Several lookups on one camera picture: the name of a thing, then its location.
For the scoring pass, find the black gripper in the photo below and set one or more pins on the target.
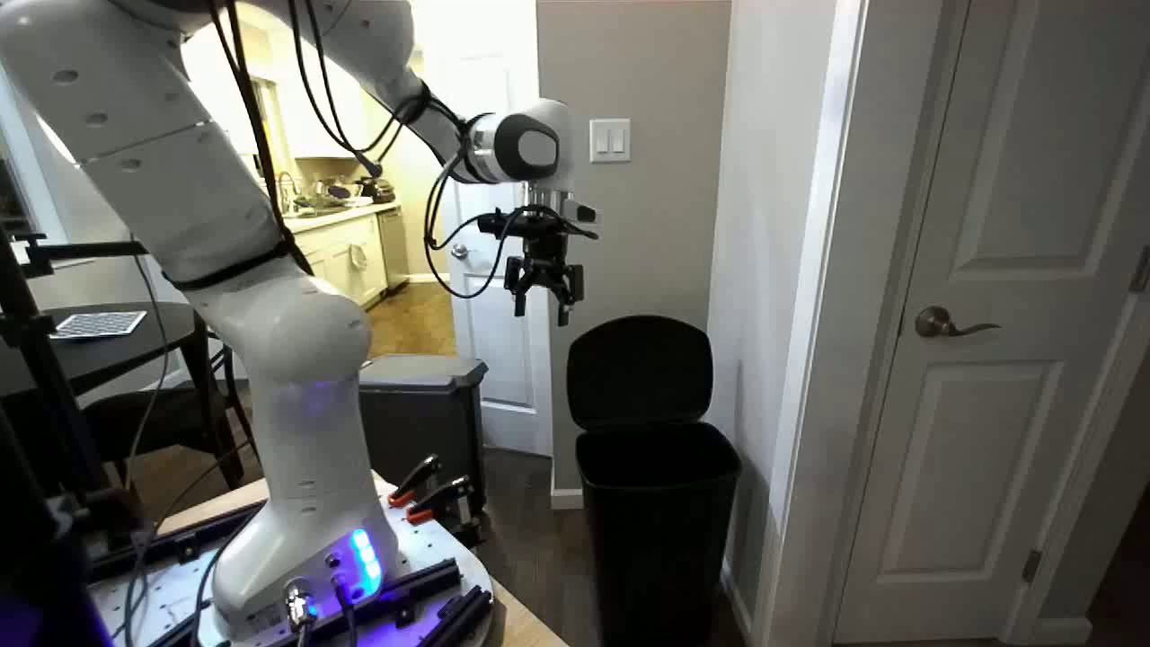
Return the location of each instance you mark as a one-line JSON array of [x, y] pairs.
[[542, 254]]

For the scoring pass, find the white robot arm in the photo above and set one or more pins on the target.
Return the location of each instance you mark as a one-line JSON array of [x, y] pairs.
[[109, 81]]

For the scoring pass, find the black trash bin body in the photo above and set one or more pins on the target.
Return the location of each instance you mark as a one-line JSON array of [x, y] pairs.
[[657, 512]]

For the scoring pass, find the dark grey storage box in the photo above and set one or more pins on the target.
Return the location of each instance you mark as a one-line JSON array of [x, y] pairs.
[[425, 407]]

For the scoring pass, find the white kitchen cabinet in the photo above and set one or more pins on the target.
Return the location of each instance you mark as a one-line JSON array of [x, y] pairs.
[[345, 249]]

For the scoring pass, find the white hallway door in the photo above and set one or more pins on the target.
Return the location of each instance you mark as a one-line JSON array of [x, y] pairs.
[[479, 54]]

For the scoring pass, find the paper on side table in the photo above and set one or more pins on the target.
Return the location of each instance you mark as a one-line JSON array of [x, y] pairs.
[[99, 326]]

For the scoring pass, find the black round side table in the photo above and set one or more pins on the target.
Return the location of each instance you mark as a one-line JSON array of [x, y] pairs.
[[185, 414]]

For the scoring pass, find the white panel door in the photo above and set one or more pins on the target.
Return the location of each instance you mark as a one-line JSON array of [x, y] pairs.
[[1032, 229]]

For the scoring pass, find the white light switch plate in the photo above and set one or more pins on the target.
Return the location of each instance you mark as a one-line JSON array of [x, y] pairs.
[[609, 141]]

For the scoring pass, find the orange handled clamp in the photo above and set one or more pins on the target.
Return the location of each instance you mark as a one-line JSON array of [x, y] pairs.
[[425, 492]]

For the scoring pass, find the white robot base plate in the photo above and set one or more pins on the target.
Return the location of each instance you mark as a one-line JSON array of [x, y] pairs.
[[432, 589]]

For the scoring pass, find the metal door lever handle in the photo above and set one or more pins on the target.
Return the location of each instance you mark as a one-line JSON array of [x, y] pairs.
[[936, 320]]

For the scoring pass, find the black camera tripod stand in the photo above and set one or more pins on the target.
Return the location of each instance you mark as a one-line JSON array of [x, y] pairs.
[[39, 548]]

